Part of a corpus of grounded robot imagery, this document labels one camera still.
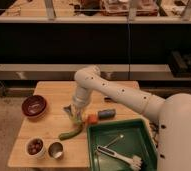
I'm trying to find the dark striped block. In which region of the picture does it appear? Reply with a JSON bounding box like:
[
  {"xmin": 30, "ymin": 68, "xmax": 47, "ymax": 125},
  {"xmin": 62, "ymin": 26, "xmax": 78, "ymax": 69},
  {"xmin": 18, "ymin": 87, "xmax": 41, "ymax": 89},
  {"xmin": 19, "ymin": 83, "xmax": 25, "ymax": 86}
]
[{"xmin": 104, "ymin": 97, "xmax": 114, "ymax": 102}]

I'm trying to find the orange carrot toy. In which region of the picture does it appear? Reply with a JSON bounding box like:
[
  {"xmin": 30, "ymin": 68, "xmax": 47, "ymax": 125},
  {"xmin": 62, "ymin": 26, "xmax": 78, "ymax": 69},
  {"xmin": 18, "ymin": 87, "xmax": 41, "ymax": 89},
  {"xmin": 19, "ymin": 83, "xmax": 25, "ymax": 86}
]
[{"xmin": 87, "ymin": 114, "xmax": 99, "ymax": 124}]

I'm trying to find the dark red bowl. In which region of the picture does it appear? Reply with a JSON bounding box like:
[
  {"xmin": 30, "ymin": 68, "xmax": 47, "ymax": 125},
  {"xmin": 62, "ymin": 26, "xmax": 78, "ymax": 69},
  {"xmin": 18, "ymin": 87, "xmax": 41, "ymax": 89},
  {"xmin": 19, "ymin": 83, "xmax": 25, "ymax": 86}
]
[{"xmin": 21, "ymin": 95, "xmax": 47, "ymax": 118}]

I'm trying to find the metal spoon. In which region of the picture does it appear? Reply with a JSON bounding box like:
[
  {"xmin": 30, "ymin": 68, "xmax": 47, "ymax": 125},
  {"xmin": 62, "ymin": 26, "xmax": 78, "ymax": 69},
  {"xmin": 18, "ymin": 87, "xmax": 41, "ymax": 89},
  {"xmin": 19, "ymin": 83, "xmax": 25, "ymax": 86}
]
[{"xmin": 105, "ymin": 134, "xmax": 124, "ymax": 147}]

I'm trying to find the green plastic tray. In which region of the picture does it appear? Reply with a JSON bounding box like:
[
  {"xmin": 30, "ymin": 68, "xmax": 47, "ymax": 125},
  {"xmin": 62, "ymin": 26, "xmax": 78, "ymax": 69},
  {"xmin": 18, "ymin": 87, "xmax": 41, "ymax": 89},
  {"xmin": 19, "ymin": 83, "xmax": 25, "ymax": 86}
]
[{"xmin": 87, "ymin": 119, "xmax": 157, "ymax": 171}]

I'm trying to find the green cucumber toy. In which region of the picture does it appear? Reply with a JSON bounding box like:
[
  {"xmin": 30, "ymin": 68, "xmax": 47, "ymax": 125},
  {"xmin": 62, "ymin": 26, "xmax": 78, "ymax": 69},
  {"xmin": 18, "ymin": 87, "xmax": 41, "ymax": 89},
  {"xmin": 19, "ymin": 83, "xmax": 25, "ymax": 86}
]
[{"xmin": 58, "ymin": 126, "xmax": 83, "ymax": 141}]

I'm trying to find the white dish brush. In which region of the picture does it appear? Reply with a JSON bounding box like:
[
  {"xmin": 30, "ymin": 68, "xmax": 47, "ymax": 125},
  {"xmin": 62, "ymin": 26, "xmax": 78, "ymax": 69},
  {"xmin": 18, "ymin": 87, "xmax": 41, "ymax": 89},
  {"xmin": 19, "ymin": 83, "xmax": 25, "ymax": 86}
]
[{"xmin": 97, "ymin": 145, "xmax": 143, "ymax": 171}]

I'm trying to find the small metal cup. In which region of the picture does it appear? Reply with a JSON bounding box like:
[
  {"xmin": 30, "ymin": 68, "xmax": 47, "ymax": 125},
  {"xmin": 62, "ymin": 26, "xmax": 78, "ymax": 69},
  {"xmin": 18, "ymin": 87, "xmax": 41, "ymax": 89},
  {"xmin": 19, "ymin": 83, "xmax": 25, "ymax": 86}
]
[{"xmin": 48, "ymin": 142, "xmax": 63, "ymax": 159}]

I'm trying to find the white cup with nuts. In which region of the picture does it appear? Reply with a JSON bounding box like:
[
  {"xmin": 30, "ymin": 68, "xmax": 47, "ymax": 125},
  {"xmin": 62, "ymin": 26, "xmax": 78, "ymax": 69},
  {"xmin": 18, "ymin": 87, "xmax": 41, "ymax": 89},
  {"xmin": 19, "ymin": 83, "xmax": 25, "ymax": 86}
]
[{"xmin": 25, "ymin": 137, "xmax": 46, "ymax": 159}]

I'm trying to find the wooden table board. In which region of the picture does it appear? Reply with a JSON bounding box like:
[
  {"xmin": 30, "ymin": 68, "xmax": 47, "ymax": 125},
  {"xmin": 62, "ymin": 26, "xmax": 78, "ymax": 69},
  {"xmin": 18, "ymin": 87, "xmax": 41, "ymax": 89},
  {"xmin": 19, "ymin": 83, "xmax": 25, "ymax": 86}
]
[{"xmin": 7, "ymin": 80, "xmax": 157, "ymax": 169}]

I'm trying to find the green plastic cup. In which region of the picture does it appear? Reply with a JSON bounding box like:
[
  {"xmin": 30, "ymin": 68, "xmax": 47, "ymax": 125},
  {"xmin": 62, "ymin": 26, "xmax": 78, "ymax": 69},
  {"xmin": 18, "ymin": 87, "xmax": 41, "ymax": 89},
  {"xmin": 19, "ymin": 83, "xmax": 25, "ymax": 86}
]
[{"xmin": 71, "ymin": 113, "xmax": 83, "ymax": 125}]

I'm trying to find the blue grey towel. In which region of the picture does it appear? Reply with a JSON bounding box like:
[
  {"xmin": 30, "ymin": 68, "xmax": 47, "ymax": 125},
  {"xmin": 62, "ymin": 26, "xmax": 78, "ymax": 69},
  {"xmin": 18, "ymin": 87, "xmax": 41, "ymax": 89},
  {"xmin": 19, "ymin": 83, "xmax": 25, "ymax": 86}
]
[{"xmin": 63, "ymin": 105, "xmax": 75, "ymax": 117}]

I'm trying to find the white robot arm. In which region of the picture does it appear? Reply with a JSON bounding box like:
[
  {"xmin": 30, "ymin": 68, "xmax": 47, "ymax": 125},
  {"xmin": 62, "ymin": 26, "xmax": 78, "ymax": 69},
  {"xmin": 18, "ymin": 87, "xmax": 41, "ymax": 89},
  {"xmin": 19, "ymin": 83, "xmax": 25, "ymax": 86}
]
[{"xmin": 72, "ymin": 65, "xmax": 191, "ymax": 171}]

